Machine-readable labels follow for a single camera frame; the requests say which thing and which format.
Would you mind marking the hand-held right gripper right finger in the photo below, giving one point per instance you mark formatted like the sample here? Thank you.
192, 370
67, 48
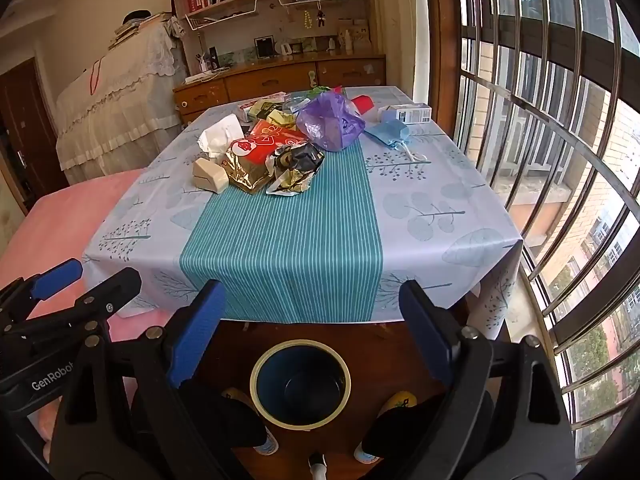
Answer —
425, 332

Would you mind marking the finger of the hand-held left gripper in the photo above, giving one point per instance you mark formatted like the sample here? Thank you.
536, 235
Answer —
112, 290
55, 277

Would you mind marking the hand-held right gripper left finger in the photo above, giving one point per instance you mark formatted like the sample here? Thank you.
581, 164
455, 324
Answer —
195, 332

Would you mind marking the blue bin with cream rim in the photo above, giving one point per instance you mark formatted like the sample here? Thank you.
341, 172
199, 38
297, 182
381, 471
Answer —
300, 390

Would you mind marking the gold foil wrapper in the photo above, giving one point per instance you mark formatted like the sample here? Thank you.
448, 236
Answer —
250, 174

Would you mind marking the white tissue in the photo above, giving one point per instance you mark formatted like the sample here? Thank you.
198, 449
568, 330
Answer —
220, 135

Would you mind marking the black gold wrapper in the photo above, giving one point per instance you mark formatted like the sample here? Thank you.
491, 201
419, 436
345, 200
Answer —
295, 161

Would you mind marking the blue face mask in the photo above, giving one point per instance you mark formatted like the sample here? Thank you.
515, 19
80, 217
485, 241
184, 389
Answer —
387, 132

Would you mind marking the red white printed packet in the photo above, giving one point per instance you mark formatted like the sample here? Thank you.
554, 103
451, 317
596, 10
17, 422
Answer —
277, 136

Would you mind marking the white blue carton box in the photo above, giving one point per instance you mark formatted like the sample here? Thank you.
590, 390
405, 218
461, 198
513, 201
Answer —
405, 112

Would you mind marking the plain red wrapper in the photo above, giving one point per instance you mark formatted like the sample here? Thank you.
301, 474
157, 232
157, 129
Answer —
363, 104

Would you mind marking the clear plastic wrapper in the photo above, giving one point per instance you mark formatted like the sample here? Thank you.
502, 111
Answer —
295, 102

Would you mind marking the green wrapper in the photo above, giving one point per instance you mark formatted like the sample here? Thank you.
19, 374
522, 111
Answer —
320, 92

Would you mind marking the pink blanket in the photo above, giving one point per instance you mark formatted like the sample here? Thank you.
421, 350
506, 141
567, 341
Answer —
55, 220

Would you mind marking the person's right shoe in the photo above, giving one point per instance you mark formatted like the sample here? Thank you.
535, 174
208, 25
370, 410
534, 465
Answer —
400, 401

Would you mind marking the person's shoe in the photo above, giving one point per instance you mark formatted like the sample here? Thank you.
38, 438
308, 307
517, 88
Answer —
400, 401
267, 444

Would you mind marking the person's left leg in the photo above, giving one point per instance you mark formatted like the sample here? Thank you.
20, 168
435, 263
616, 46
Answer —
227, 420

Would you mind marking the person's leg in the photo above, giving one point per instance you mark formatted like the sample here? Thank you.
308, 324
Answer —
227, 420
405, 427

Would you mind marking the person's right leg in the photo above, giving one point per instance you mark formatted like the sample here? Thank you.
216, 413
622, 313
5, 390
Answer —
405, 427

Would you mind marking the person's left shoe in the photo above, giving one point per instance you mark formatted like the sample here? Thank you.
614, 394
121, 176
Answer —
267, 444

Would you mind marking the teal striped leaf print tablecloth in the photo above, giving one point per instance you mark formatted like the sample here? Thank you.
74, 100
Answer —
300, 235

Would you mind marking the brown wooden door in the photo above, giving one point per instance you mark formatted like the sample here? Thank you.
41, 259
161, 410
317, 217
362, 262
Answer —
25, 130

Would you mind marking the small beige box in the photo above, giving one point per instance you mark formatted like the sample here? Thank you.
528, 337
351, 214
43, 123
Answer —
210, 175

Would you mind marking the piano under lace cover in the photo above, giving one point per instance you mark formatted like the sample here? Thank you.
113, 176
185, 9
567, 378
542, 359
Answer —
120, 105

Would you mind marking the yellow foil wrapper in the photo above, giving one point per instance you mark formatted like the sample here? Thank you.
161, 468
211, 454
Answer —
282, 119

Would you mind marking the olive green foil packet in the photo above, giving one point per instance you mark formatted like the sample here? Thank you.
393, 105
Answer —
262, 109

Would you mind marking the purple plastic bag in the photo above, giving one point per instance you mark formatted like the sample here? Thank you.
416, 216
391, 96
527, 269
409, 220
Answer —
325, 120

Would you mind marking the stack of books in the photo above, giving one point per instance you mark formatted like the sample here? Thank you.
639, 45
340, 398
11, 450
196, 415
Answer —
132, 30

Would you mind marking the wooden sideboard with drawers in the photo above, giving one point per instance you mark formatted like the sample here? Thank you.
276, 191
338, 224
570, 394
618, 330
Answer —
270, 82

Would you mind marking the black hat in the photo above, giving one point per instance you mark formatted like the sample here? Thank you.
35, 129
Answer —
136, 16

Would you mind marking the white bottle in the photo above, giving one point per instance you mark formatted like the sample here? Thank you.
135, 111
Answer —
348, 41

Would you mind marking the metal window security bars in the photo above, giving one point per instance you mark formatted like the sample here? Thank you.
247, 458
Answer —
550, 52

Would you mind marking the wooden bookshelf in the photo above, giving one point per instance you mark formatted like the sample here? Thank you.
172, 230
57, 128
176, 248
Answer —
280, 25

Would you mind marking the hanging small doll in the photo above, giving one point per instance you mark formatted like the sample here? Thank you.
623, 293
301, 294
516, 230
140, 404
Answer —
321, 18

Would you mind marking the black photo frame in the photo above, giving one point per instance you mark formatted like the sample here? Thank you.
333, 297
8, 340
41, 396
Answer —
264, 47

